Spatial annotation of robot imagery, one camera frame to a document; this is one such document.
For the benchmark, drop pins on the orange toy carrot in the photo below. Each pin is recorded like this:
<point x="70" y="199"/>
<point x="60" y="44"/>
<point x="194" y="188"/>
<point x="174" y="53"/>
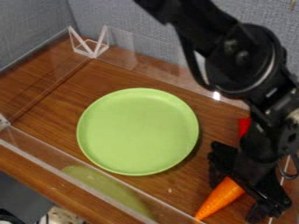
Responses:
<point x="223" y="195"/>

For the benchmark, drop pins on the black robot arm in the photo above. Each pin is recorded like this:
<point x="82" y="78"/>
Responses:
<point x="238" y="59"/>

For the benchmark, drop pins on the red plastic block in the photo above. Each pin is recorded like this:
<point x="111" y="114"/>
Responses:
<point x="243" y="124"/>

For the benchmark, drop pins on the clear acrylic corner bracket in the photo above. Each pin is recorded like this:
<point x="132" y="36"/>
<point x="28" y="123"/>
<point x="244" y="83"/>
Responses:
<point x="87" y="47"/>

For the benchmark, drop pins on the green round plate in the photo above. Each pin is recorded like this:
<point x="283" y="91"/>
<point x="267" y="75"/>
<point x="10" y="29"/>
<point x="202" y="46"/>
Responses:
<point x="138" y="131"/>

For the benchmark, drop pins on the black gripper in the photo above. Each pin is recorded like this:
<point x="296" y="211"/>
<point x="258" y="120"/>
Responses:
<point x="256" y="178"/>

